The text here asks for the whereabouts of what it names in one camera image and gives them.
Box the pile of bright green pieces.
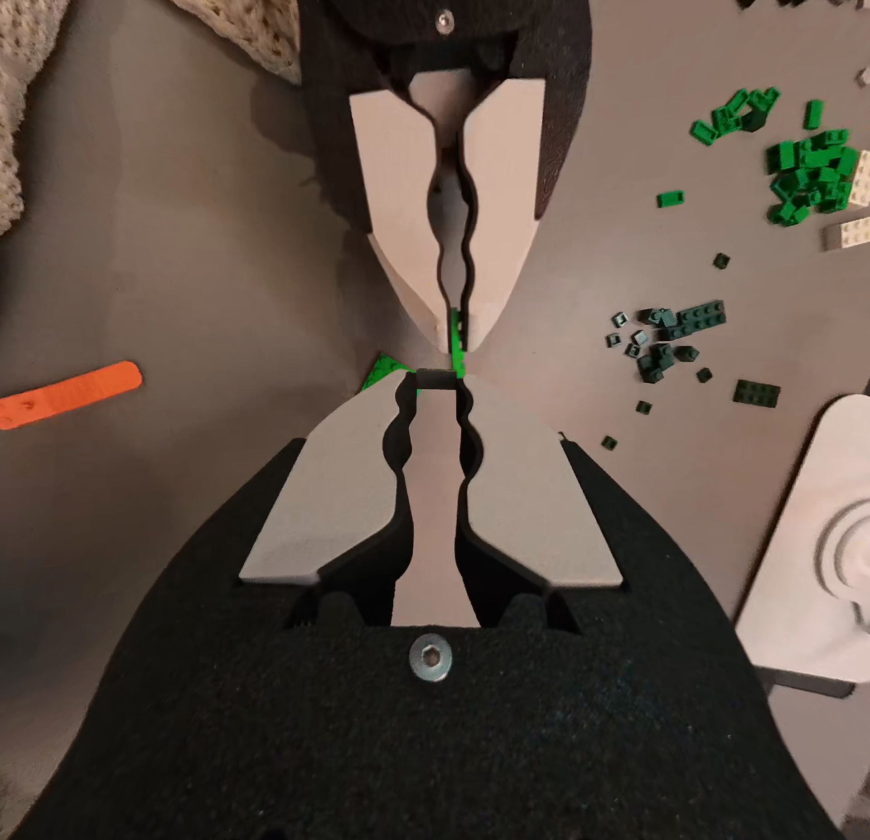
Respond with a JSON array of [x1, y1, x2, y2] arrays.
[[656, 87, 860, 228]]

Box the dark green short lego plate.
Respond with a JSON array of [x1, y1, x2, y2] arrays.
[[732, 378, 782, 409]]

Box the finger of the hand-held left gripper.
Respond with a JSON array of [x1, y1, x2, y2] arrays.
[[348, 79, 454, 349], [452, 74, 549, 352]]

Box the pile of dark green pieces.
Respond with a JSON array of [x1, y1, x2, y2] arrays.
[[601, 252, 731, 451]]

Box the dark green long lego plate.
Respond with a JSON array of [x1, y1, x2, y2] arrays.
[[674, 299, 728, 334]]

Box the bright green square lego plate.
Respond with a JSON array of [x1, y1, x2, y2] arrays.
[[359, 352, 413, 396], [447, 306, 471, 380]]

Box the orange lego brick separator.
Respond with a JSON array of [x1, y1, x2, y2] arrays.
[[0, 360, 144, 432]]

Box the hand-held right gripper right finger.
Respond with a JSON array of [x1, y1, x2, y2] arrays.
[[454, 376, 628, 629]]

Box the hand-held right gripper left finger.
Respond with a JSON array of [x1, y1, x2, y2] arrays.
[[238, 370, 419, 627]]

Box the white book stand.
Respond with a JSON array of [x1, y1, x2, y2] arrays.
[[734, 394, 870, 686]]

